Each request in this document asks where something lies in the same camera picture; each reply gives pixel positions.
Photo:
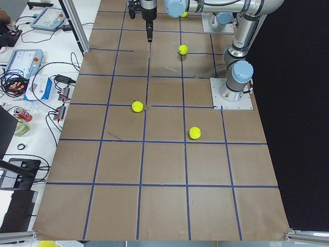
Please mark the red soda can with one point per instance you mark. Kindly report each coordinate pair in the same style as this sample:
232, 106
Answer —
20, 112

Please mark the aluminium frame post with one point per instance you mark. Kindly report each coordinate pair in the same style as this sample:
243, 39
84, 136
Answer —
75, 24

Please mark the yellow ball bottom edge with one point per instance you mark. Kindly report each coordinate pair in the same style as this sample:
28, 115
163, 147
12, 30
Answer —
47, 243

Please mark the black flat panel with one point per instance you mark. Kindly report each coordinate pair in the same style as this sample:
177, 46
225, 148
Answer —
18, 216

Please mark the grey orange connector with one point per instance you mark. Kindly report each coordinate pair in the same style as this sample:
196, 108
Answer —
64, 94
59, 113

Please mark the upper grey orange connector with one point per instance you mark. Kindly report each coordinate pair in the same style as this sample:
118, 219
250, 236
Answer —
64, 94

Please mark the yellow tennis ball lower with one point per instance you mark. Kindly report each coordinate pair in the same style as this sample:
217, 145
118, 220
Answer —
195, 133

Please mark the green tape roll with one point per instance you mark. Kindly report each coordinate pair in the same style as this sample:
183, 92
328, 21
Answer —
22, 127

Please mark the lower grey orange connector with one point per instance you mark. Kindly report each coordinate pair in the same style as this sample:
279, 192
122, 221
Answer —
59, 113

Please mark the yellow tennis ball upper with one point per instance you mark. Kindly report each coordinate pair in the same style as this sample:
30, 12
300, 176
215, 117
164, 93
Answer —
183, 50

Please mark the yellow tennis ball middle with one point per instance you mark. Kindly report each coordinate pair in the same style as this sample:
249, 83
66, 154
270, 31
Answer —
137, 106

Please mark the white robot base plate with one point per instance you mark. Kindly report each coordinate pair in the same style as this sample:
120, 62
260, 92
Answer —
225, 99

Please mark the black docking device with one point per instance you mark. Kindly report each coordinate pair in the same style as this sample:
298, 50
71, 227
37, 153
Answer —
19, 173

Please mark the teach pendant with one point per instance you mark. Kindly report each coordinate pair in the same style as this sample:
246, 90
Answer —
26, 62
49, 19

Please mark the blue white cardboard box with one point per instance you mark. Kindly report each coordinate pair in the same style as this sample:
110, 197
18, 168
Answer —
39, 87

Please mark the brown paper table cover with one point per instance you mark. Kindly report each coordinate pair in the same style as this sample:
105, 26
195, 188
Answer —
120, 175

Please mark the black monitor edge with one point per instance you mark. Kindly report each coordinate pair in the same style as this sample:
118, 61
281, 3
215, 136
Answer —
8, 125

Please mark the yellow tennis ball far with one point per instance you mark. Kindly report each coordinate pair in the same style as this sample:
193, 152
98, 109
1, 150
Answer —
184, 14

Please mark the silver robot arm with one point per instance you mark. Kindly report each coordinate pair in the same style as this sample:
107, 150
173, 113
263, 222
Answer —
253, 14
177, 8

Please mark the upper teach pendant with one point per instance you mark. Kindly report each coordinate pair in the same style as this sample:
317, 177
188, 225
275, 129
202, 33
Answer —
49, 19

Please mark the black power adapter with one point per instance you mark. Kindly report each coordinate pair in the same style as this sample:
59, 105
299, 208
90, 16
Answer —
64, 79

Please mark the lower teach pendant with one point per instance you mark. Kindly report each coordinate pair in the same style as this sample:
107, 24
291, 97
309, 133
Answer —
26, 62

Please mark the yellow tennis ball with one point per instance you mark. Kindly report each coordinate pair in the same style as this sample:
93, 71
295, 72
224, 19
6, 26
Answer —
184, 14
195, 133
137, 106
183, 50

